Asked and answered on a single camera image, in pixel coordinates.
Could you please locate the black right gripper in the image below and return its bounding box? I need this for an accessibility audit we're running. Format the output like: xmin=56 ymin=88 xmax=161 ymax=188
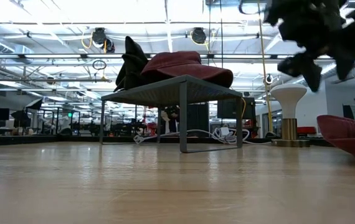
xmin=263 ymin=0 xmax=355 ymax=93

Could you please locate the maroon baseball cap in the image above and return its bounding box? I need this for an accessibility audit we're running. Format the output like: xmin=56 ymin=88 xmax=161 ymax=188
xmin=316 ymin=114 xmax=355 ymax=165
xmin=140 ymin=50 xmax=234 ymax=89

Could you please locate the white mushroom lamp brass base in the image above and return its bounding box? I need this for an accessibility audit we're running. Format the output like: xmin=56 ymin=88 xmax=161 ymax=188
xmin=270 ymin=83 xmax=311 ymax=148

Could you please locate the red box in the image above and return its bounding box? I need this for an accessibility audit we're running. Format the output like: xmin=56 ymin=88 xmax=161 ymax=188
xmin=296 ymin=126 xmax=317 ymax=135

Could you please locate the grey perforated metal shelf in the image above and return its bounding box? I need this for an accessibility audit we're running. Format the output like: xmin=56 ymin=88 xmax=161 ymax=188
xmin=100 ymin=74 xmax=244 ymax=154

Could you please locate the yellow power cable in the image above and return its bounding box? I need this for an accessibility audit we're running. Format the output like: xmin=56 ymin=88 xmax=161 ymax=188
xmin=256 ymin=0 xmax=274 ymax=133

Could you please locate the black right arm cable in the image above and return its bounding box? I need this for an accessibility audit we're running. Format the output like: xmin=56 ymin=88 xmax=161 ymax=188
xmin=238 ymin=0 xmax=267 ymax=16

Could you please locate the black ceiling cable reel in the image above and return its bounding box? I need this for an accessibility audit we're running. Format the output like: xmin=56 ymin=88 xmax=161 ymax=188
xmin=104 ymin=37 xmax=116 ymax=54
xmin=92 ymin=27 xmax=107 ymax=46
xmin=191 ymin=27 xmax=207 ymax=45

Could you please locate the white cable bundle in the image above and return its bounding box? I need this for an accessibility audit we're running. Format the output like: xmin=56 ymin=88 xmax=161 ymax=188
xmin=133 ymin=126 xmax=268 ymax=146

